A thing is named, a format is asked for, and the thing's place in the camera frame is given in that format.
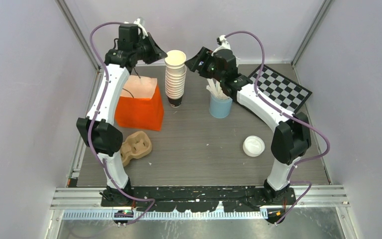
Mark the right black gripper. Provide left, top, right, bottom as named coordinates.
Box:
left=185, top=47, right=225, bottom=83

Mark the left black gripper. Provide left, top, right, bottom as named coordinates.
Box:
left=133, top=32, right=168, bottom=65

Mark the stack of paper cups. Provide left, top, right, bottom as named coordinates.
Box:
left=165, top=50, right=187, bottom=108

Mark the stack of white lids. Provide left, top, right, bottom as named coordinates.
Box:
left=242, top=135, right=266, bottom=157

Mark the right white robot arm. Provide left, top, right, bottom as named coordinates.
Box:
left=185, top=47, right=311, bottom=205

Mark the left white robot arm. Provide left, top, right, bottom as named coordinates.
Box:
left=76, top=18, right=167, bottom=206

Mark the bundle of white straws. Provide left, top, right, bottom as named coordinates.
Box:
left=206, top=79, right=230, bottom=100

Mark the blue straw holder cup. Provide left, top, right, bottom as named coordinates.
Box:
left=209, top=94, right=233, bottom=119

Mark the orange paper bag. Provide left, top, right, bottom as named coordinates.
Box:
left=114, top=75, right=164, bottom=131

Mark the black white checkerboard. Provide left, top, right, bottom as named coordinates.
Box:
left=248, top=65, right=312, bottom=113

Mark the brown cardboard cup carrier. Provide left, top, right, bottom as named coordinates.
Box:
left=120, top=131, right=153, bottom=167

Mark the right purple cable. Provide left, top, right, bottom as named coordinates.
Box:
left=217, top=31, right=331, bottom=226

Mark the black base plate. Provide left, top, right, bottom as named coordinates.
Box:
left=100, top=186, right=296, bottom=213

